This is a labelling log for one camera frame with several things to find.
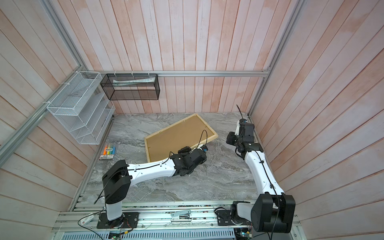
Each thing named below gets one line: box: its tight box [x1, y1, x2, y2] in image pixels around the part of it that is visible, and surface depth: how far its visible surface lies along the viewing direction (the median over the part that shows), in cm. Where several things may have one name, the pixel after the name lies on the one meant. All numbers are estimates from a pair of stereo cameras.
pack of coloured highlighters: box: [99, 143, 116, 161], surface depth 100 cm
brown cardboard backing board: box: [146, 115, 215, 162], surface depth 107 cm
